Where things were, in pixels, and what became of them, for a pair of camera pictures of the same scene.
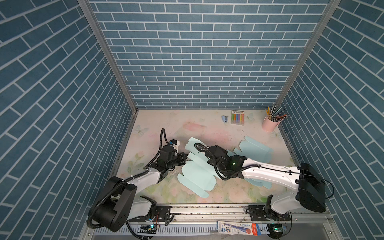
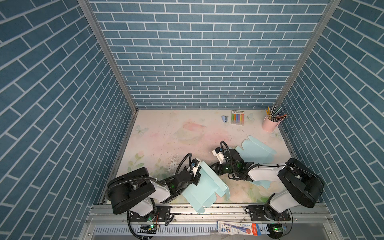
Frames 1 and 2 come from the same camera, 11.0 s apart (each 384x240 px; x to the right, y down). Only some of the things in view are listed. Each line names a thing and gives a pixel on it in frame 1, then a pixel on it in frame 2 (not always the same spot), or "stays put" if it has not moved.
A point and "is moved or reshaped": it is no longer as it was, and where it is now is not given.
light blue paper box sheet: [198, 174] is moved or reshaped
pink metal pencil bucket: [269, 125] stays put
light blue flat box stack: [254, 150] stays put
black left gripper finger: [182, 158] -> [197, 178]
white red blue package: [239, 228] stays put
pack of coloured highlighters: [237, 117] stays put
